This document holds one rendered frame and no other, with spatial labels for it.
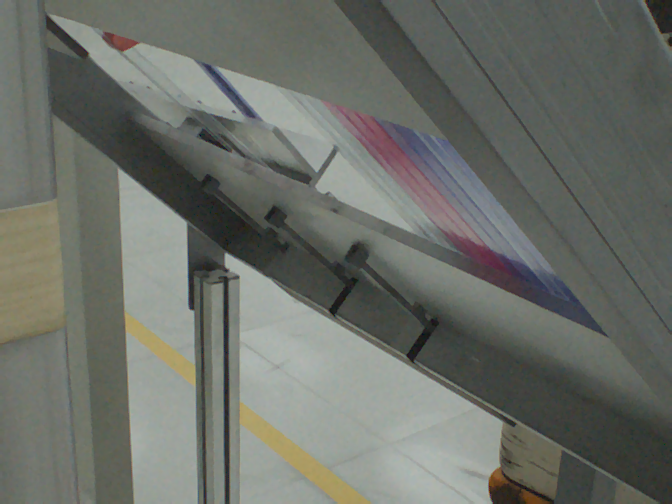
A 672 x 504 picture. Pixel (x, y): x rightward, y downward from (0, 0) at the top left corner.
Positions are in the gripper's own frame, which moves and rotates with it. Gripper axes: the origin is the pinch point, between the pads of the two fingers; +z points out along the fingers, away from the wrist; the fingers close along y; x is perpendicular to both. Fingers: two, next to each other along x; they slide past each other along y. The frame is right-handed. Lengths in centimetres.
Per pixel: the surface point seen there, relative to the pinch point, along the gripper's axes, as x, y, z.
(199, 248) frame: 30.0, -14.3, 8.3
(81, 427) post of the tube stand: 43, -30, 35
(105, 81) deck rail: 5.6, -8.3, 2.1
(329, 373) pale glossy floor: 128, -79, 7
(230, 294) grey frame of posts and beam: 34.3, -10.3, 10.5
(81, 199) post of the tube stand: 21.7, -27.6, 11.3
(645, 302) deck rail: -9, 60, 7
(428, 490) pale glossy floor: 119, -32, 15
